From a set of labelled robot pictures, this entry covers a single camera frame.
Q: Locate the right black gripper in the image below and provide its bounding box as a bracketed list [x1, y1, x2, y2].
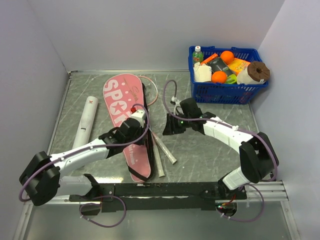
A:
[162, 112, 192, 136]

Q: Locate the white shuttlecock tube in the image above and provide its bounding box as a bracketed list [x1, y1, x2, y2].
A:
[72, 96, 98, 149]

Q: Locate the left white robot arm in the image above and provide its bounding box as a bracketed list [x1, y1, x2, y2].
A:
[18, 117, 149, 206]

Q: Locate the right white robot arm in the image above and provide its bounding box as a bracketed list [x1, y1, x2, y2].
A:
[162, 98, 279, 199]

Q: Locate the green small pack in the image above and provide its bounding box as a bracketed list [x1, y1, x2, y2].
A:
[225, 74, 237, 84]

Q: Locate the blue plastic basket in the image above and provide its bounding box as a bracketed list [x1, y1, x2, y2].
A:
[188, 45, 269, 105]

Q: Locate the white carton box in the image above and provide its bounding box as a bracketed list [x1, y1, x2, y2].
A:
[193, 62, 212, 83]

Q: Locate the orange fruit lower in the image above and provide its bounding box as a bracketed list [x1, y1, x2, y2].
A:
[211, 71, 228, 84]

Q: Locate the orange fruit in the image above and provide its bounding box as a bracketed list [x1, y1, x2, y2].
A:
[211, 71, 228, 84]
[220, 50, 235, 65]

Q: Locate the black product box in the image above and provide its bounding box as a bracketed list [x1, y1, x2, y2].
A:
[207, 57, 235, 77]

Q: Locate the green drink bottle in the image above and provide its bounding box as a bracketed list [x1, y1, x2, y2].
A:
[192, 45, 204, 65]

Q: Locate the orange thin box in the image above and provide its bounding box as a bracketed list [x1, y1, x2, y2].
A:
[200, 53, 218, 66]

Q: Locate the orange fruit upper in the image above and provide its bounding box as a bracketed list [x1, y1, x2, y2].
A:
[220, 50, 235, 65]

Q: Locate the yellow snack box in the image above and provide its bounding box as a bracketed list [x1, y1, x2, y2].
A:
[227, 57, 250, 76]

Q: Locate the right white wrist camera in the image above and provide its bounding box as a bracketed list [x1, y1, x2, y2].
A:
[170, 96, 181, 115]

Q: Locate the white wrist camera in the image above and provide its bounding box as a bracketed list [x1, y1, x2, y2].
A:
[130, 107, 147, 127]
[170, 96, 181, 115]

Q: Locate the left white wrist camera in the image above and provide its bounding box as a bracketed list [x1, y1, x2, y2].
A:
[130, 107, 147, 127]

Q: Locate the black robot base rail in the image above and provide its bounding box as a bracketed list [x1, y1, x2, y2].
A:
[69, 182, 247, 213]

